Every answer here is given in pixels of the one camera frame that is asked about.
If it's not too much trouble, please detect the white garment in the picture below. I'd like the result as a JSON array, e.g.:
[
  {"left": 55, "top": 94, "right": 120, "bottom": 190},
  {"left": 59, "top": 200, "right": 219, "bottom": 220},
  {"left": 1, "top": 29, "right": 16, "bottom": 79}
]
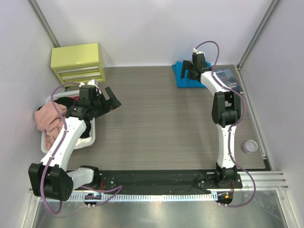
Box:
[{"left": 76, "top": 137, "right": 92, "bottom": 146}]

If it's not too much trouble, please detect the pink garment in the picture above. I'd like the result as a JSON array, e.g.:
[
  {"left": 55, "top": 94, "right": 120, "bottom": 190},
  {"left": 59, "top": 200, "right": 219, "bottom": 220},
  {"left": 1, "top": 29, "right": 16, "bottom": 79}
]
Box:
[{"left": 34, "top": 102, "right": 64, "bottom": 150}]

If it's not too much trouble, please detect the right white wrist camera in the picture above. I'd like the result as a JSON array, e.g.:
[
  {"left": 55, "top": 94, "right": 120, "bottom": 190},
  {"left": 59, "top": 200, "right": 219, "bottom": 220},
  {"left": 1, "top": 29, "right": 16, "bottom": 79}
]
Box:
[{"left": 192, "top": 48, "right": 205, "bottom": 54}]

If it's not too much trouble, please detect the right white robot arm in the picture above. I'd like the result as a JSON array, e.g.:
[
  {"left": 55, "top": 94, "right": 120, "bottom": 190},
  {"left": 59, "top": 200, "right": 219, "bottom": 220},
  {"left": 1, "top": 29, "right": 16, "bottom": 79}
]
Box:
[{"left": 181, "top": 49, "right": 241, "bottom": 188}]

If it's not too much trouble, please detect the aluminium frame rail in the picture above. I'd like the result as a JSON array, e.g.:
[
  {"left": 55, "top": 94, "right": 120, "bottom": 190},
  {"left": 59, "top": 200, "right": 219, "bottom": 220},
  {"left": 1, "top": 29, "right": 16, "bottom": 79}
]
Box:
[{"left": 28, "top": 172, "right": 290, "bottom": 193}]

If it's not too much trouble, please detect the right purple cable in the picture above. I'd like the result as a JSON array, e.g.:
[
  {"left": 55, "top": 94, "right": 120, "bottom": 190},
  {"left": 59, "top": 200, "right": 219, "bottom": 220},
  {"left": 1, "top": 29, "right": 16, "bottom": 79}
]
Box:
[{"left": 193, "top": 41, "right": 256, "bottom": 209}]

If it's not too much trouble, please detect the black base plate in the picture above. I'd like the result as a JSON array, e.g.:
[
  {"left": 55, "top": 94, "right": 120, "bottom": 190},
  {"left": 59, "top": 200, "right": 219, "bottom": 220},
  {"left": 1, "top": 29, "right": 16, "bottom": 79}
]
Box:
[{"left": 87, "top": 169, "right": 243, "bottom": 190}]

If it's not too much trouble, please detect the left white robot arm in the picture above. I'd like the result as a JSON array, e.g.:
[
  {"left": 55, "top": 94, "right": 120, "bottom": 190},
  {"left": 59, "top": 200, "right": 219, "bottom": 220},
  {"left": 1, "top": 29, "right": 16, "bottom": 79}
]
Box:
[{"left": 28, "top": 85, "right": 121, "bottom": 201}]

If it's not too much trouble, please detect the purple cable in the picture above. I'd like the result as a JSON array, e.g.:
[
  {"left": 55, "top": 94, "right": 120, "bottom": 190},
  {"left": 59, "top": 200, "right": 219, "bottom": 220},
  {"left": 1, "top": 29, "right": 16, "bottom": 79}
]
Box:
[
  {"left": 39, "top": 82, "right": 123, "bottom": 214},
  {"left": 193, "top": 41, "right": 256, "bottom": 209}
]

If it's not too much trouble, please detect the slotted cable duct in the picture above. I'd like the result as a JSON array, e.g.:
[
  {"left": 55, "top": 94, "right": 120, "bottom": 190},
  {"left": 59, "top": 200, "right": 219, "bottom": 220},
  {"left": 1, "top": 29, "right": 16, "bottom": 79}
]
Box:
[{"left": 67, "top": 192, "right": 218, "bottom": 202}]

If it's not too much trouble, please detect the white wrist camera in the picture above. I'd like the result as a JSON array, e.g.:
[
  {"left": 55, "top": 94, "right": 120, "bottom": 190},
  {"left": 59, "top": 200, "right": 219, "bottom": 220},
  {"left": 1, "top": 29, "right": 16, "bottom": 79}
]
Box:
[
  {"left": 192, "top": 48, "right": 205, "bottom": 54},
  {"left": 79, "top": 79, "right": 102, "bottom": 94}
]

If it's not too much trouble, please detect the blue paperback book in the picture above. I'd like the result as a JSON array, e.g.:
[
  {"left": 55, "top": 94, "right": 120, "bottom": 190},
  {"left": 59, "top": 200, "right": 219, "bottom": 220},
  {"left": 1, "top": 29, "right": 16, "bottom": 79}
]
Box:
[{"left": 215, "top": 68, "right": 243, "bottom": 94}]

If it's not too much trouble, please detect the white laundry basket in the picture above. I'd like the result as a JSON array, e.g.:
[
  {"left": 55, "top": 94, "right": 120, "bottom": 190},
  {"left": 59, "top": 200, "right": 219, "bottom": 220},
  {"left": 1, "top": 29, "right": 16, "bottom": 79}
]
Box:
[{"left": 40, "top": 90, "right": 95, "bottom": 153}]

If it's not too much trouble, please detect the yellow green drawer cabinet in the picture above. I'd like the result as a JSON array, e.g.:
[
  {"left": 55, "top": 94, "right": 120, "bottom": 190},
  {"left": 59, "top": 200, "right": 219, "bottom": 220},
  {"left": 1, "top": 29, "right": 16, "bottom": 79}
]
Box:
[{"left": 50, "top": 43, "right": 106, "bottom": 84}]

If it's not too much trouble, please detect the magenta garment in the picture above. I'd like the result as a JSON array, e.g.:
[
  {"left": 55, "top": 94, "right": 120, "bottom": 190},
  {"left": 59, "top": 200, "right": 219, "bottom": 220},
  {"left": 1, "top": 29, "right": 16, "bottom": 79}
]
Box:
[{"left": 71, "top": 96, "right": 79, "bottom": 101}]

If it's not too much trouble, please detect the blue t shirt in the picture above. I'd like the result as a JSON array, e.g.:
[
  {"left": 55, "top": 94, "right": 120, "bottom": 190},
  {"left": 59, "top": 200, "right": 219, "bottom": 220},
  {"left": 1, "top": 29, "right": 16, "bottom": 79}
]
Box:
[{"left": 172, "top": 61, "right": 206, "bottom": 88}]

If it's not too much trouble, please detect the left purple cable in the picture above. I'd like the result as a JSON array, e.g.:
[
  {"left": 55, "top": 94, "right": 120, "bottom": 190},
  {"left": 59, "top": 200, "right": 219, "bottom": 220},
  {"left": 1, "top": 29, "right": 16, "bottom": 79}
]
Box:
[{"left": 39, "top": 82, "right": 123, "bottom": 214}]

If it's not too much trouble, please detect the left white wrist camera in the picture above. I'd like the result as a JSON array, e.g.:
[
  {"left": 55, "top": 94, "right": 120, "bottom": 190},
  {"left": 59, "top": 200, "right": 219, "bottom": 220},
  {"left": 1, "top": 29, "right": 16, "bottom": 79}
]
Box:
[{"left": 79, "top": 79, "right": 102, "bottom": 94}]

